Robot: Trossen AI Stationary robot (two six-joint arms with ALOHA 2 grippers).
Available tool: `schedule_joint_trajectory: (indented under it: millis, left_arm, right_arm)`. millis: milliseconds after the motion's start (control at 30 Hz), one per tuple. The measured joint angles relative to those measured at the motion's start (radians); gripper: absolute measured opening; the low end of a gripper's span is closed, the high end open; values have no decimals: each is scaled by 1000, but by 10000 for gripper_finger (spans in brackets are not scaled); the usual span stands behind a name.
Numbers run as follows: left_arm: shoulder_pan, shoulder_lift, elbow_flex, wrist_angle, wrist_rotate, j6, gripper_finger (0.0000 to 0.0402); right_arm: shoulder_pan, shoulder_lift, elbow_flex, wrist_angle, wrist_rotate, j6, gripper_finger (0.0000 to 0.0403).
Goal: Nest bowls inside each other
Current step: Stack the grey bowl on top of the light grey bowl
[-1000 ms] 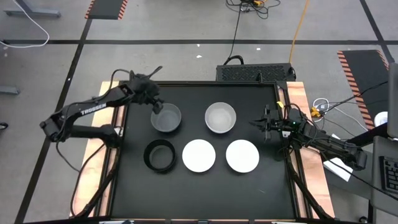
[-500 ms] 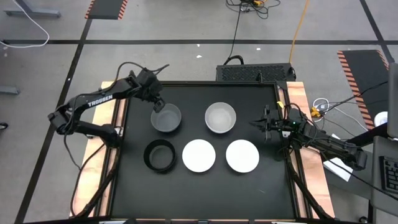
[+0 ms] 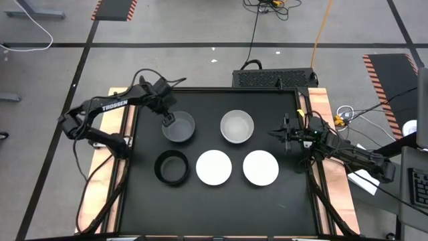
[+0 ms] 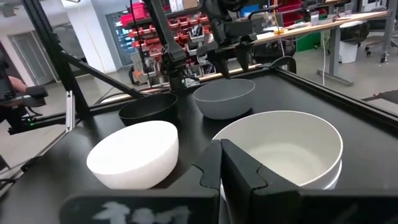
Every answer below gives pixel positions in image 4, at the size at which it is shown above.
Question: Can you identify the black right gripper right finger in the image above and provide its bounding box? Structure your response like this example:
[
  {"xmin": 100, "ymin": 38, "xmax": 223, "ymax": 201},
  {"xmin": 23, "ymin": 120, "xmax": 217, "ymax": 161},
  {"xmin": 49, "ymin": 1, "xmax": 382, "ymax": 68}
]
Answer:
[{"xmin": 220, "ymin": 138, "xmax": 398, "ymax": 224}]

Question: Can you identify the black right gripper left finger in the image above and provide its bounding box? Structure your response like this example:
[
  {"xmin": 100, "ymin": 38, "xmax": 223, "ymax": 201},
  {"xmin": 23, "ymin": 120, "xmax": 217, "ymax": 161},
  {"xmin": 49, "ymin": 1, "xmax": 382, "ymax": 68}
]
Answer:
[{"xmin": 60, "ymin": 139, "xmax": 222, "ymax": 224}]

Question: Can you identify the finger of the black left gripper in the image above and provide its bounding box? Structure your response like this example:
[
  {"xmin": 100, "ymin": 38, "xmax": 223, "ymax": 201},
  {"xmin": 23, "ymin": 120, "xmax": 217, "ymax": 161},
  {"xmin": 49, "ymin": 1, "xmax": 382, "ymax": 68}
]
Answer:
[
  {"xmin": 234, "ymin": 33, "xmax": 258, "ymax": 72},
  {"xmin": 196, "ymin": 41, "xmax": 231, "ymax": 78}
]

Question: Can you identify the light grey bowl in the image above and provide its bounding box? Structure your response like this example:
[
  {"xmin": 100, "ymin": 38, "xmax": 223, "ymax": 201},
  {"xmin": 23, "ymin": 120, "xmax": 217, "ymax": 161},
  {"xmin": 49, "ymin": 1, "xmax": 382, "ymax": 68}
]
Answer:
[{"xmin": 192, "ymin": 78, "xmax": 256, "ymax": 121}]

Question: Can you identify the black bowl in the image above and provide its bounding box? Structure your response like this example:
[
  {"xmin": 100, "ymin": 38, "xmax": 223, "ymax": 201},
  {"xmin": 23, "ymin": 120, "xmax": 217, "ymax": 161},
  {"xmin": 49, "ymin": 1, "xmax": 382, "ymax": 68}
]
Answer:
[{"xmin": 118, "ymin": 92, "xmax": 179, "ymax": 128}]

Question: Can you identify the green bin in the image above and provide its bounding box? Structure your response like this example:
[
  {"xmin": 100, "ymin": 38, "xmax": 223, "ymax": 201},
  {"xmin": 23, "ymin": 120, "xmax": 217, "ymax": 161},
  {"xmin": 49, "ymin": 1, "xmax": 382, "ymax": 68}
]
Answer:
[{"xmin": 295, "ymin": 30, "xmax": 324, "ymax": 53}]

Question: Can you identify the wooden top workbench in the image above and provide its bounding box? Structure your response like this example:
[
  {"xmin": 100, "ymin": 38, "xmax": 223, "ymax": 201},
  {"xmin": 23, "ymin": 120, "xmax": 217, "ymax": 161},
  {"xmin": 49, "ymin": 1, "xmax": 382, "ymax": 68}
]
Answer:
[{"xmin": 253, "ymin": 10, "xmax": 393, "ymax": 44}]

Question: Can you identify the red parts bin rack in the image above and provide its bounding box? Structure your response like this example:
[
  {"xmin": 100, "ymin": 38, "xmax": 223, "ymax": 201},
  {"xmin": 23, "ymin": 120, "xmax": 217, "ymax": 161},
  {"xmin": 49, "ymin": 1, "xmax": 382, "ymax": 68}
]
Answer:
[{"xmin": 119, "ymin": 1, "xmax": 218, "ymax": 86}]

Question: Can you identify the grey desk leg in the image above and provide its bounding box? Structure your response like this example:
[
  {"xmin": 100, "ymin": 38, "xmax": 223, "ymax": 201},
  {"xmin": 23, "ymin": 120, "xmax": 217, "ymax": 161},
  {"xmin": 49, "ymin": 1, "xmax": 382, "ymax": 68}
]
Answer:
[{"xmin": 316, "ymin": 26, "xmax": 354, "ymax": 87}]

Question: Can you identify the white waste bin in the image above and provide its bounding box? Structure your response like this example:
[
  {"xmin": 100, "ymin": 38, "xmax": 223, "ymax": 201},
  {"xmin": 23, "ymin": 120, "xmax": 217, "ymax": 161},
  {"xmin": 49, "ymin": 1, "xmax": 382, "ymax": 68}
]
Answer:
[{"xmin": 338, "ymin": 39, "xmax": 361, "ymax": 65}]

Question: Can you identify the black office chair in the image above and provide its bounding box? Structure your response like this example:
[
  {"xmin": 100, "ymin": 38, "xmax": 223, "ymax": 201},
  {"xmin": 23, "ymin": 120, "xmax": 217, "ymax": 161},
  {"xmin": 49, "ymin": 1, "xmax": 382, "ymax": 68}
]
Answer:
[{"xmin": 340, "ymin": 21, "xmax": 371, "ymax": 47}]

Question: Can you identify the black handheld device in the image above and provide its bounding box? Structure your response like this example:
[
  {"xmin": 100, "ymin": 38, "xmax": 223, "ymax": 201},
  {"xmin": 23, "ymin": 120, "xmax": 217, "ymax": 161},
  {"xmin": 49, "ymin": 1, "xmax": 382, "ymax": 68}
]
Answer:
[{"xmin": 0, "ymin": 85, "xmax": 50, "ymax": 108}]

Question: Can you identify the person's hand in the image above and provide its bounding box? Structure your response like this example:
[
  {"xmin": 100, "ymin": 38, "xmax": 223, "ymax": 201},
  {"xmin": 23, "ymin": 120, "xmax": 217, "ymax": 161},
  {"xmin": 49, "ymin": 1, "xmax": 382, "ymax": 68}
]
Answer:
[{"xmin": 6, "ymin": 75, "xmax": 29, "ymax": 96}]

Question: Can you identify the person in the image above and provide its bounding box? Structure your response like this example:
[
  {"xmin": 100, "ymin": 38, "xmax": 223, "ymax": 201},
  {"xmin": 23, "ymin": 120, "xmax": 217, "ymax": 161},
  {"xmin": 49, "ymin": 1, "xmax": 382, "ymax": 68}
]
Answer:
[{"xmin": 0, "ymin": 40, "xmax": 29, "ymax": 125}]

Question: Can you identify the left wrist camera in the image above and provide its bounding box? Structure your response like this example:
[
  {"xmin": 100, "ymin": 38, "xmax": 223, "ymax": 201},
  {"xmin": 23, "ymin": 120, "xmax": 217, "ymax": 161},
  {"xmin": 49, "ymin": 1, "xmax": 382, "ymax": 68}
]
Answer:
[{"xmin": 221, "ymin": 19, "xmax": 254, "ymax": 43}]

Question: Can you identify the black corner handle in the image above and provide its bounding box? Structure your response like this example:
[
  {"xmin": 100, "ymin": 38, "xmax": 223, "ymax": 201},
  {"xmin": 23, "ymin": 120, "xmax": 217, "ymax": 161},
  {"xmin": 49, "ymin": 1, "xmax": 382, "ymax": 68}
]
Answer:
[{"xmin": 269, "ymin": 55, "xmax": 298, "ymax": 75}]

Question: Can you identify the white cable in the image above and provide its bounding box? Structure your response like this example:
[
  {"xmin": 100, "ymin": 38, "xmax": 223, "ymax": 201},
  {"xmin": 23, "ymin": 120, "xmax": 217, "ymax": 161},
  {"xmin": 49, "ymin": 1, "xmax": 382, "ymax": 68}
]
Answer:
[{"xmin": 319, "ymin": 30, "xmax": 328, "ymax": 87}]

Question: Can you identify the black table frame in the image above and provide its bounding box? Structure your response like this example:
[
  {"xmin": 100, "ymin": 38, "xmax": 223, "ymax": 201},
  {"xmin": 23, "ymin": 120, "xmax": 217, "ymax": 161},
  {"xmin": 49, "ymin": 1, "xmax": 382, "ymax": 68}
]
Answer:
[{"xmin": 275, "ymin": 67, "xmax": 398, "ymax": 133}]

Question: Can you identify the black diagonal frame brace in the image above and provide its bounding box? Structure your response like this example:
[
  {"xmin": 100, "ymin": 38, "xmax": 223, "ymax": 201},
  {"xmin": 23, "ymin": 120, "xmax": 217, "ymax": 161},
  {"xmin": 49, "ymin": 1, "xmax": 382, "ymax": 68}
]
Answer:
[{"xmin": 58, "ymin": 51, "xmax": 147, "ymax": 100}]

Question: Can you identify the silver aluminium bracket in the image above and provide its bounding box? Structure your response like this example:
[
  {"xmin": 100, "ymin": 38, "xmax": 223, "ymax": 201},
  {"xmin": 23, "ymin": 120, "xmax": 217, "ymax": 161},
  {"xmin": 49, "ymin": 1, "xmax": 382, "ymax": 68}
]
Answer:
[{"xmin": 64, "ymin": 90, "xmax": 76, "ymax": 134}]

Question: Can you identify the black frame post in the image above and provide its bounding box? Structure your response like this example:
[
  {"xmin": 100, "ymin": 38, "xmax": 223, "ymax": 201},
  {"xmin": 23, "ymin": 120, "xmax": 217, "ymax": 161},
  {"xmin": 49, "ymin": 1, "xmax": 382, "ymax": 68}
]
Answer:
[{"xmin": 21, "ymin": 0, "xmax": 91, "ymax": 124}]

